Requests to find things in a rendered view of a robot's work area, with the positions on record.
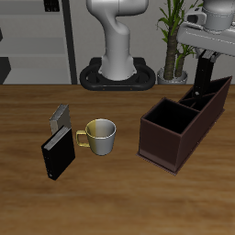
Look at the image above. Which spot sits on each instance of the grey shelf unit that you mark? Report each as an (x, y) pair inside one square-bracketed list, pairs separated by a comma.
[(33, 46)]

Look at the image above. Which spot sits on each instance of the thick black book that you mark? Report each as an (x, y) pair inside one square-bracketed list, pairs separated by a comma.
[(59, 156)]

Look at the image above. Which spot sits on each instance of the thin black book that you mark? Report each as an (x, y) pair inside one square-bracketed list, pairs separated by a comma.
[(203, 76)]

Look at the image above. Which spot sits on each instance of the flat black base plate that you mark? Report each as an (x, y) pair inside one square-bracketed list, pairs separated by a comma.
[(88, 80)]

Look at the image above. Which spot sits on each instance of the green pot plant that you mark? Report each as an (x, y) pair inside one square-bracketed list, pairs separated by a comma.
[(170, 52)]

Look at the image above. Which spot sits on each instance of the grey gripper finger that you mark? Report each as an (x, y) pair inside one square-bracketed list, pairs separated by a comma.
[(204, 54), (215, 56)]

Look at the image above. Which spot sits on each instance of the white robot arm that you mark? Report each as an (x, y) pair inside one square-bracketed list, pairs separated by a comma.
[(117, 46)]

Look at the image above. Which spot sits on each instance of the dark brown desk caddy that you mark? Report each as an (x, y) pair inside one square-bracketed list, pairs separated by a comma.
[(165, 143)]

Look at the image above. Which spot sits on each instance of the black items on shelf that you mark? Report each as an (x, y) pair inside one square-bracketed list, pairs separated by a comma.
[(51, 5)]

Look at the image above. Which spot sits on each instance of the grey book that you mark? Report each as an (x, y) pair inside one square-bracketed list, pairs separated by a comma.
[(59, 117)]

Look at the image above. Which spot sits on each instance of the white and yellow mug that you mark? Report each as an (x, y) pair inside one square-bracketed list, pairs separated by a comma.
[(102, 139)]

